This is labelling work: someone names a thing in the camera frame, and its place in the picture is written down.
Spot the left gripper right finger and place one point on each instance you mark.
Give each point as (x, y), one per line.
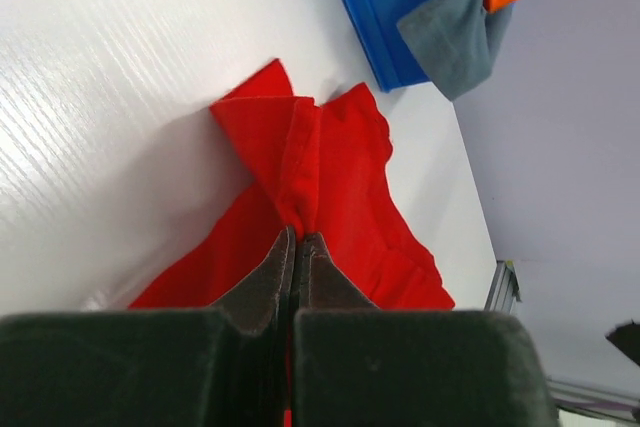
(354, 364)

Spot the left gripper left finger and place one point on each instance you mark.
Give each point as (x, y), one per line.
(219, 365)

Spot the red t shirt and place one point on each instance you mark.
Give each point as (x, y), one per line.
(315, 169)

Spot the grey t shirt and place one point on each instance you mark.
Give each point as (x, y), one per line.
(455, 42)

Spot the aluminium frame rail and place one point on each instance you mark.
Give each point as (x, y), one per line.
(580, 398)

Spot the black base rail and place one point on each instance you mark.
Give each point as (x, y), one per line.
(626, 338)

